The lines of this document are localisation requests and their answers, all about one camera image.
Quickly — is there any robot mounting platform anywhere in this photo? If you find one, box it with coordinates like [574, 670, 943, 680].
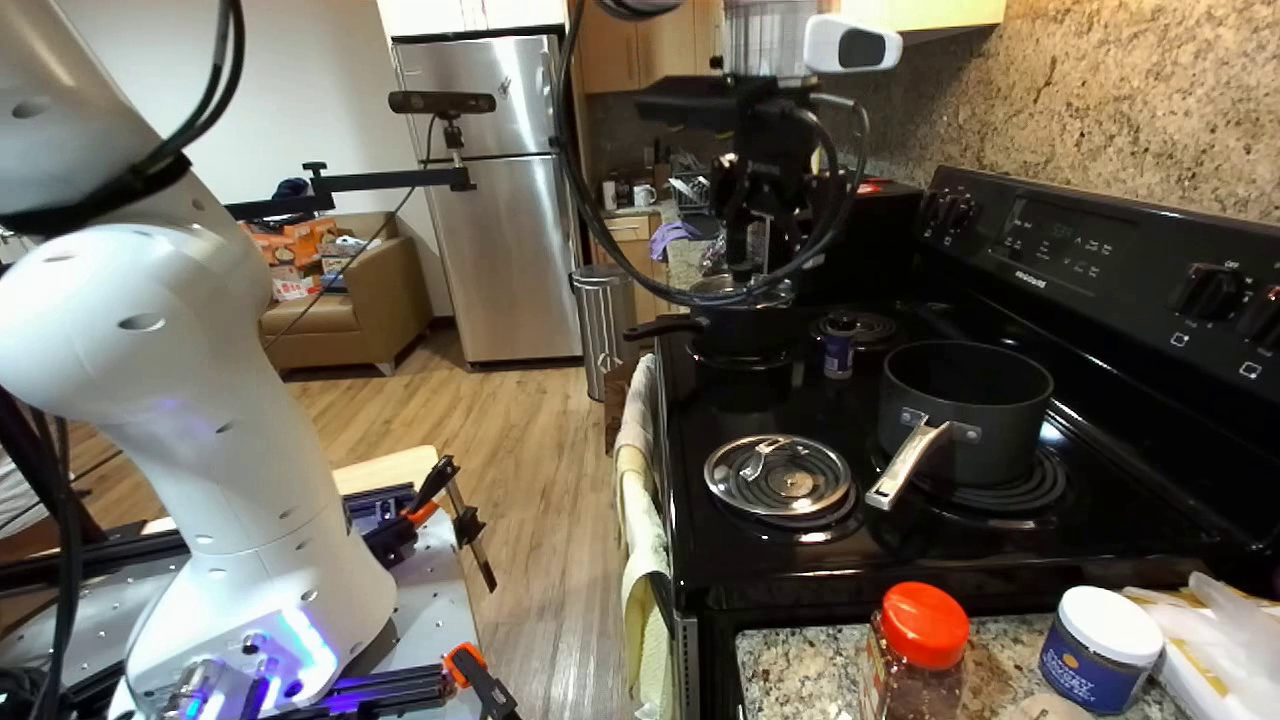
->
[0, 445, 483, 720]

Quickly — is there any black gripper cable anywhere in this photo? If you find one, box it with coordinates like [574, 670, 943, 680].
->
[556, 0, 873, 310]

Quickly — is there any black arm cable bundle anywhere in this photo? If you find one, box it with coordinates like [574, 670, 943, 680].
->
[0, 0, 251, 236]

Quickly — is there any black electric stove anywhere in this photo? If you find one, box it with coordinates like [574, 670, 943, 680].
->
[654, 164, 1280, 720]

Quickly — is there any clear plastic bag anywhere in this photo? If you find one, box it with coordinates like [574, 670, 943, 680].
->
[1126, 566, 1280, 720]

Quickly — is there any brown wood cabinet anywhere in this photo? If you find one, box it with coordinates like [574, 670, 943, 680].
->
[574, 0, 732, 97]

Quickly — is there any glass pot lid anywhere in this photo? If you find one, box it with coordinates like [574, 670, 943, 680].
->
[702, 433, 861, 527]

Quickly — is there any stainless steel refrigerator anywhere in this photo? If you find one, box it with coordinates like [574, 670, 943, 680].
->
[391, 26, 587, 366]

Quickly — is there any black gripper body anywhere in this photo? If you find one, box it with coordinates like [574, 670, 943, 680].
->
[727, 76, 826, 214]

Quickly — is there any spice jar with orange lid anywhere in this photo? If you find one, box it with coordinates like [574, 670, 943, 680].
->
[870, 581, 978, 720]

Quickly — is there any orange bag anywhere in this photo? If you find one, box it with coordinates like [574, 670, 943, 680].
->
[244, 214, 346, 305]

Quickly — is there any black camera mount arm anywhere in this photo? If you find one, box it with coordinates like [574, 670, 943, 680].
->
[224, 114, 479, 224]

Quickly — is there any white cabinet over refrigerator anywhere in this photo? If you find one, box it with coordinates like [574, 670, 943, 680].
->
[378, 0, 574, 41]

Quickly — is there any tan sofa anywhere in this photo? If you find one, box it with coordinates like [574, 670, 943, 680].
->
[244, 213, 432, 377]

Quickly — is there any pale yellow dish towel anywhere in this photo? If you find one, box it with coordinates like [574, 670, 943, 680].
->
[611, 346, 681, 720]

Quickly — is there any orange and black clamp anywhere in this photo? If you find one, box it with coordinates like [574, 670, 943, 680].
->
[357, 450, 499, 594]
[317, 640, 526, 720]

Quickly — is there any black pot with steel handle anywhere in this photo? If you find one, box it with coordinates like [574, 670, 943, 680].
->
[861, 337, 1062, 516]

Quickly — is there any black bar-shaped camera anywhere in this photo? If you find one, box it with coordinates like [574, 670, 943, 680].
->
[384, 87, 499, 119]

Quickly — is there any grey wire basket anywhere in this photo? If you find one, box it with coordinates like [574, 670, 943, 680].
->
[574, 263, 639, 405]

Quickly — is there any black pot without long handle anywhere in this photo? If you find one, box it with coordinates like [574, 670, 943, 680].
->
[624, 290, 809, 379]

